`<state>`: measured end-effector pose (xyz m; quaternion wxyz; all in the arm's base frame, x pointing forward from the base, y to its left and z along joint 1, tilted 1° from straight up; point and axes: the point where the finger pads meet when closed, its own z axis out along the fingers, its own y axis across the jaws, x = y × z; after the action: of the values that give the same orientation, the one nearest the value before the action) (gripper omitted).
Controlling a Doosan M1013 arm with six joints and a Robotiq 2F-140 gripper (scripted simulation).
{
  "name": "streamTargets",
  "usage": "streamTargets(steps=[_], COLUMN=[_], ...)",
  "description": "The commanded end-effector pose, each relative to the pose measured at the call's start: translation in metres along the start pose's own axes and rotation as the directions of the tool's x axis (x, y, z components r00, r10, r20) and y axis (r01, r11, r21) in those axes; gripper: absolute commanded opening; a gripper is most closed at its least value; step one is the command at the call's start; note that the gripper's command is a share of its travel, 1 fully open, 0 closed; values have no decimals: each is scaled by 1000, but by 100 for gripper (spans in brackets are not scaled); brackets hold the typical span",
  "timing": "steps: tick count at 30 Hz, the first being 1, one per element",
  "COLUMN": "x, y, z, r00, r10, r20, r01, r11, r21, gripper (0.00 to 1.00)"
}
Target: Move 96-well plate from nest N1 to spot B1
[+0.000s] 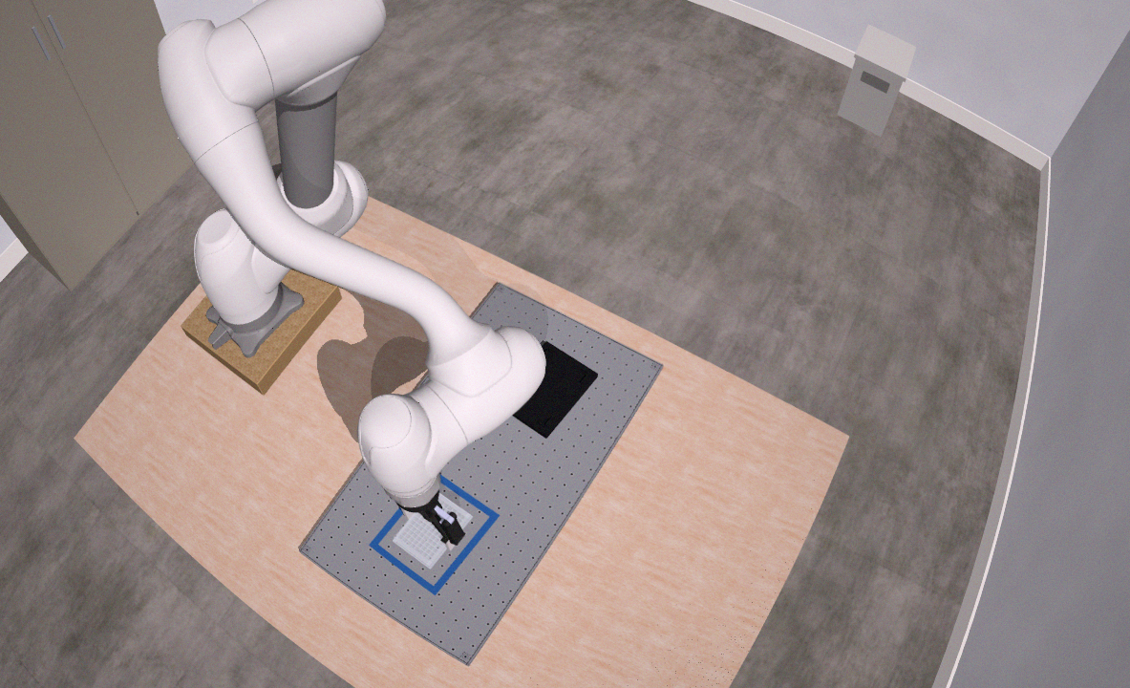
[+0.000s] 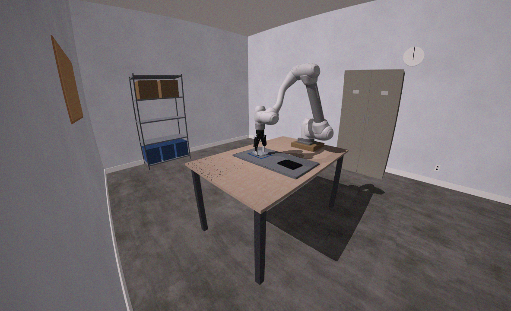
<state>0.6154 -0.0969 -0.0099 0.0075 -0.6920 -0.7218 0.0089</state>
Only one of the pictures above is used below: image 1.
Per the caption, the blue rectangular tape outline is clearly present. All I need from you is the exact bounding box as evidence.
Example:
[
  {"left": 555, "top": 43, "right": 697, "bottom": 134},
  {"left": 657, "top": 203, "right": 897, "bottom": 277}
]
[{"left": 370, "top": 474, "right": 499, "bottom": 595}]

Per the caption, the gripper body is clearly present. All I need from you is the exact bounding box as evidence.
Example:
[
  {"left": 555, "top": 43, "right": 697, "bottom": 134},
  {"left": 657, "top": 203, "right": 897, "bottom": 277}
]
[{"left": 398, "top": 493, "right": 441, "bottom": 515}]

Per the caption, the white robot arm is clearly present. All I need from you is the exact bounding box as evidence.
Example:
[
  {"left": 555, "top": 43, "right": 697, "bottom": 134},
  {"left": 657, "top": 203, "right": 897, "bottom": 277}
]
[{"left": 158, "top": 0, "right": 546, "bottom": 507}]

